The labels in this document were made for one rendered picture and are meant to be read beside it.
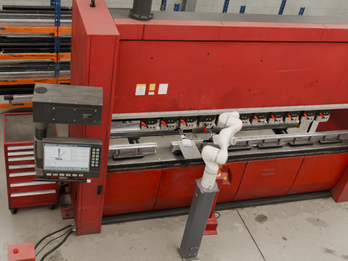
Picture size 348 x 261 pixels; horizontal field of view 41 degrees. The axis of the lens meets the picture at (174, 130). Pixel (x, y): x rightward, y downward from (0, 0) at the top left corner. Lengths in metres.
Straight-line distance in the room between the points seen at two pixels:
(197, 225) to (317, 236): 1.72
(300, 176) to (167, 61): 2.40
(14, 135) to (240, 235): 2.64
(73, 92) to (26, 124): 1.36
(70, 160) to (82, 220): 1.27
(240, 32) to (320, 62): 1.04
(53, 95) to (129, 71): 0.84
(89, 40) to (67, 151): 0.86
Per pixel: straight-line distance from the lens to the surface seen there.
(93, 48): 3.62
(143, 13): 3.88
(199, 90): 4.36
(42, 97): 3.44
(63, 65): 6.25
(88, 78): 3.75
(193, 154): 4.58
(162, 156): 4.67
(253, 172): 5.23
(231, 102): 4.59
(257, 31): 4.25
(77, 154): 3.65
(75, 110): 3.42
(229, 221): 5.43
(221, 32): 4.10
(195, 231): 4.61
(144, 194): 4.90
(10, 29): 5.68
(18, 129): 4.72
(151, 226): 5.17
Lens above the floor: 3.86
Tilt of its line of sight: 36 degrees down
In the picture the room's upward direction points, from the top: 11 degrees clockwise
